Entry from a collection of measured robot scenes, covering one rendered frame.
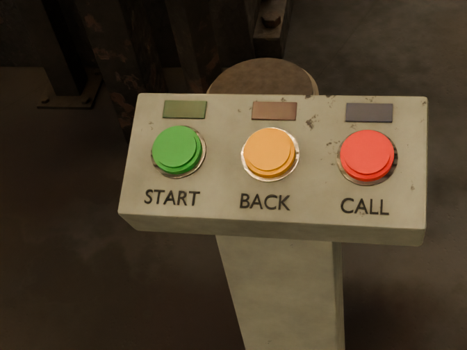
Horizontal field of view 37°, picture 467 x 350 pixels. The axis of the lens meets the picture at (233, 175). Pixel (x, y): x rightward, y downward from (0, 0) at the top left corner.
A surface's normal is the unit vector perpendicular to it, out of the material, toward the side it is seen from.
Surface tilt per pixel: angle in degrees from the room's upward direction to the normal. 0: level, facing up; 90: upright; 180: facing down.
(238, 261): 90
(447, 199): 0
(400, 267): 0
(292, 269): 90
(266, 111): 20
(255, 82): 0
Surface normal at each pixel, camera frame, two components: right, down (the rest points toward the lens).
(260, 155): -0.18, -0.36
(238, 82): -0.14, -0.66
